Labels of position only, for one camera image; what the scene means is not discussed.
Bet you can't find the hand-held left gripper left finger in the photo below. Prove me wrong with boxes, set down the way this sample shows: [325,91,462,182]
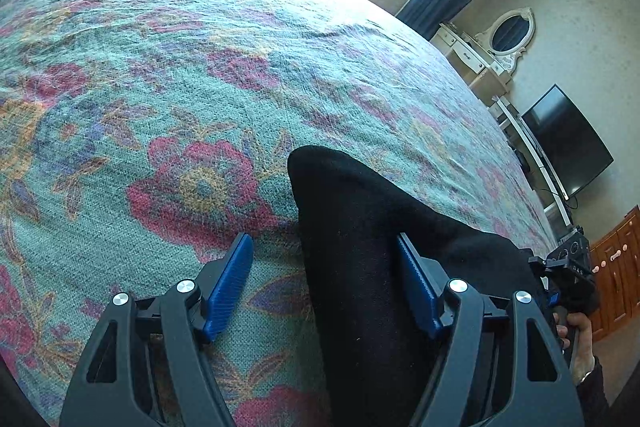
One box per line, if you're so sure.
[59,233,254,427]

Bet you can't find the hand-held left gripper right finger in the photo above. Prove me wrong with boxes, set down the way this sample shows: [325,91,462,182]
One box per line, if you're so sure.
[396,233,586,427]

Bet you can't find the black pants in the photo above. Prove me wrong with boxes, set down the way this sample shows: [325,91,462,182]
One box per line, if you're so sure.
[287,146,551,427]

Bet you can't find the person's right forearm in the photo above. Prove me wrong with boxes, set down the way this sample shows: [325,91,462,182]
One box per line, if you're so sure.
[575,357,615,427]

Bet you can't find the person's right hand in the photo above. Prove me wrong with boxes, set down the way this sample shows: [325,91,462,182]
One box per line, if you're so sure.
[552,311,597,385]

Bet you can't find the wooden cabinet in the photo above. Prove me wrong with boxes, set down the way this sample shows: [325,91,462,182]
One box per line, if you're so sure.
[590,205,640,343]

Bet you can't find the black flat television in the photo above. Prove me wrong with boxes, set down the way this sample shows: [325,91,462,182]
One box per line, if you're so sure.
[520,84,615,200]

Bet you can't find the white television stand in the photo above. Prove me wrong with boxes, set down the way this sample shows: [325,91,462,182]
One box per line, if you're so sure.
[492,94,573,228]

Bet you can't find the floral bedspread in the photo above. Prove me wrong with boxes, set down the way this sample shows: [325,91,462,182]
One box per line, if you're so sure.
[0,0,561,427]

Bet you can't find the white vanity table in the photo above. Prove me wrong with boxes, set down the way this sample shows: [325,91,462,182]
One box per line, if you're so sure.
[430,22,513,108]

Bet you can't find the oval mirror white frame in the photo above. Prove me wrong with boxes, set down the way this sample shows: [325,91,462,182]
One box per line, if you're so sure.
[475,7,536,75]

